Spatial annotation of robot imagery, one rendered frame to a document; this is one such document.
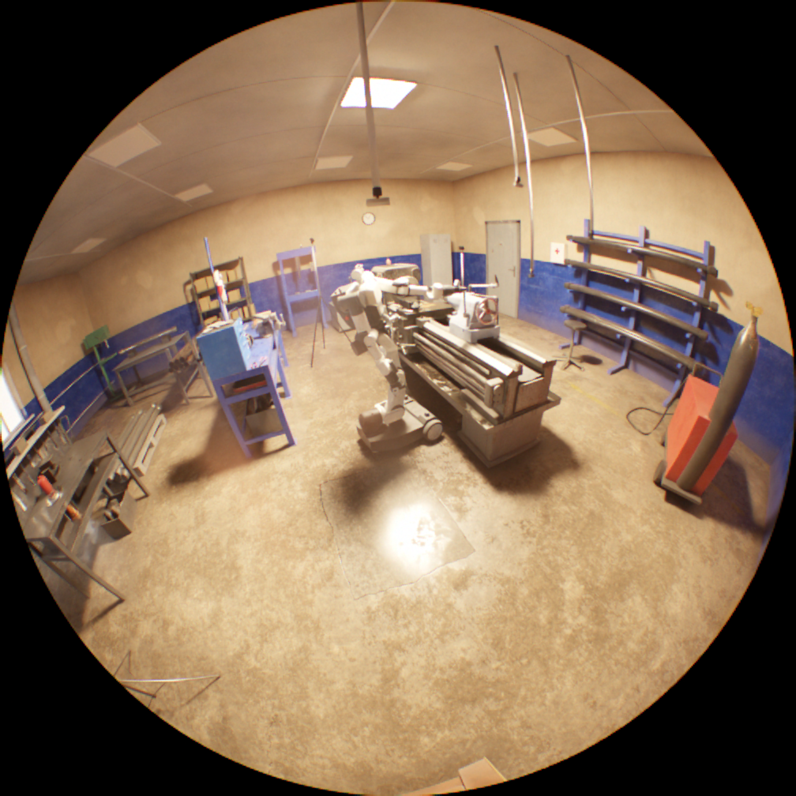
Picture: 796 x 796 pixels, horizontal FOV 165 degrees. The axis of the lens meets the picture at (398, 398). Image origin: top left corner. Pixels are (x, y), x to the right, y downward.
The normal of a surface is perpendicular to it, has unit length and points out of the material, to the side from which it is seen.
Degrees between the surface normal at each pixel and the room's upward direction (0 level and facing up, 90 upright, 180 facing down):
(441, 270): 90
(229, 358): 90
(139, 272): 90
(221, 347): 90
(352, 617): 0
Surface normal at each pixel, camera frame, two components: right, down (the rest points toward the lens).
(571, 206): -0.92, 0.26
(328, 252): 0.37, 0.47
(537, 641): -0.08, -0.85
